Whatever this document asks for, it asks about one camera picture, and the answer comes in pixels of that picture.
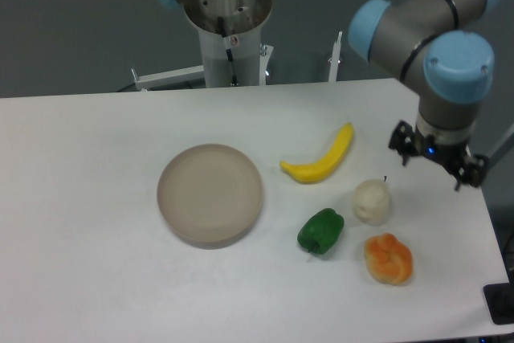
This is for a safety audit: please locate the green toy bell pepper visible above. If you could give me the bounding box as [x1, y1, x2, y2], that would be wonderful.
[296, 208, 345, 255]

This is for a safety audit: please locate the yellow toy banana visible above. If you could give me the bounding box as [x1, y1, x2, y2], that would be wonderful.
[279, 122, 354, 184]

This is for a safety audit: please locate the white metal frame bar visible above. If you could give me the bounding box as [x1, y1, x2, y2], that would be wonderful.
[131, 65, 204, 91]

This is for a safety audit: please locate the black box at table edge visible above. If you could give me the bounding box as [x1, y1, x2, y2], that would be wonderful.
[483, 283, 513, 325]

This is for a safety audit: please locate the white toy garlic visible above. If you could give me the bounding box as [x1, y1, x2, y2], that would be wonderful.
[352, 176, 391, 226]

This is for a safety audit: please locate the grey diagonal table leg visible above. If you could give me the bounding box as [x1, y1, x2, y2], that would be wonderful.
[482, 123, 514, 180]

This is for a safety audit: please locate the black base cable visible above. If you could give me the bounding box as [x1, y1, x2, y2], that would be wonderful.
[216, 16, 240, 87]

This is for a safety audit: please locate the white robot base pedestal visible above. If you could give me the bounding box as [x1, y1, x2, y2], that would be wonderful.
[184, 0, 272, 88]

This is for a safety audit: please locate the orange toy bread knot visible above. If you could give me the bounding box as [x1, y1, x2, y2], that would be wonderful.
[364, 233, 414, 285]

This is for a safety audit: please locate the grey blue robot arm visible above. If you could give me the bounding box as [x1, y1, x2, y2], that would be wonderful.
[158, 0, 499, 187]

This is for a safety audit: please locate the white metal upright bracket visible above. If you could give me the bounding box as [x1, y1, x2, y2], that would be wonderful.
[328, 31, 343, 83]

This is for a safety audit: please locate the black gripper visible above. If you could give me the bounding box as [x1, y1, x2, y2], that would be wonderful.
[388, 120, 489, 191]

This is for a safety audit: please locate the beige round plate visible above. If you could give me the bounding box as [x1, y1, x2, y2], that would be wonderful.
[157, 144, 264, 248]

